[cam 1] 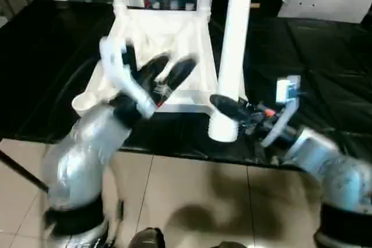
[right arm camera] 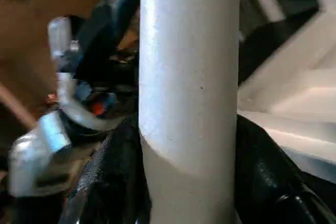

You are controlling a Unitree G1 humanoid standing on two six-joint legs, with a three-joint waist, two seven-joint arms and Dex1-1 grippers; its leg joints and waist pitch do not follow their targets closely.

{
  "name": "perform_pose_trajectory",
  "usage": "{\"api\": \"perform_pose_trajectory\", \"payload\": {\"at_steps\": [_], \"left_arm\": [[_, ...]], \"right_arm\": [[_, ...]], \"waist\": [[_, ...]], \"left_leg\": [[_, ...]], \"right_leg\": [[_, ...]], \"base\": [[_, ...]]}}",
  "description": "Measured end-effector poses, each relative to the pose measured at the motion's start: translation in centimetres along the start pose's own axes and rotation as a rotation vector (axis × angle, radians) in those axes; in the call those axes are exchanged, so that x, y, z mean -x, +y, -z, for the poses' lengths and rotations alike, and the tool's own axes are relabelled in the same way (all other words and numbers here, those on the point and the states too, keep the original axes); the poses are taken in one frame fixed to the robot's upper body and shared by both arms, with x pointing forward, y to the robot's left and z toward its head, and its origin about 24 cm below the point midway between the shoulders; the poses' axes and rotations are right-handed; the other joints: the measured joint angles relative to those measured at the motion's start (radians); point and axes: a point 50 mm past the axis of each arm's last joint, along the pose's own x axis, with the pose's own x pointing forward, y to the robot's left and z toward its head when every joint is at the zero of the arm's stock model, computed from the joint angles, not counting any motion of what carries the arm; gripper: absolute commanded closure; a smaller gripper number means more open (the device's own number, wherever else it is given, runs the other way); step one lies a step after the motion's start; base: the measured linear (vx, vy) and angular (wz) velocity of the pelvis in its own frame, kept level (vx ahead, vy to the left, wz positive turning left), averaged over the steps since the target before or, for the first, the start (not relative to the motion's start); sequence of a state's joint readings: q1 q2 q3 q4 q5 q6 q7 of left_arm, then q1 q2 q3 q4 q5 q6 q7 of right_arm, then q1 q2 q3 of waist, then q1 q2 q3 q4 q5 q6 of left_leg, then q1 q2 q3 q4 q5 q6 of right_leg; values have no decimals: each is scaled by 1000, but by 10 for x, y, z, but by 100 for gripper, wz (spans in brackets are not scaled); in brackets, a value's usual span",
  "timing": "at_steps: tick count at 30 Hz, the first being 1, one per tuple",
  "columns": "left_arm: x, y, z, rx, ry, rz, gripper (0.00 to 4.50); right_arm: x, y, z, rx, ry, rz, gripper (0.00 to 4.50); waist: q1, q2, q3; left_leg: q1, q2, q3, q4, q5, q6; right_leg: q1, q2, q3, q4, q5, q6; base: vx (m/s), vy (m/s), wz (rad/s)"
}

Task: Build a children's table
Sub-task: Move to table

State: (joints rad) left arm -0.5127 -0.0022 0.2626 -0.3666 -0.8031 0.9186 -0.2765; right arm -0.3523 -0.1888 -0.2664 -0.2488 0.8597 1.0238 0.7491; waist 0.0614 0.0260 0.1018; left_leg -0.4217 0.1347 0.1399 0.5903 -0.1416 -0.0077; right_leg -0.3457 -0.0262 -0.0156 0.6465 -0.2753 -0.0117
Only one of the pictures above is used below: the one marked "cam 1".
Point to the right robot leg dark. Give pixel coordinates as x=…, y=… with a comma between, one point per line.
x=229, y=245

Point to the left robot leg dark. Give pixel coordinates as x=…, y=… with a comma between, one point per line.
x=146, y=238

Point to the small white jar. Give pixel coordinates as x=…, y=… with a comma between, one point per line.
x=174, y=5
x=190, y=6
x=156, y=5

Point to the black work mat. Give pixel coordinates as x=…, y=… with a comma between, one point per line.
x=305, y=56

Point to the small tan label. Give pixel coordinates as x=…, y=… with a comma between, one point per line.
x=255, y=5

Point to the robot leg dark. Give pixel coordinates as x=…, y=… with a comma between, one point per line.
x=146, y=238
x=229, y=245

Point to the white plastic table top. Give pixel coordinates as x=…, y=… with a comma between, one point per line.
x=162, y=24

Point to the black table frame leg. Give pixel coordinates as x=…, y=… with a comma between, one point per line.
x=23, y=171

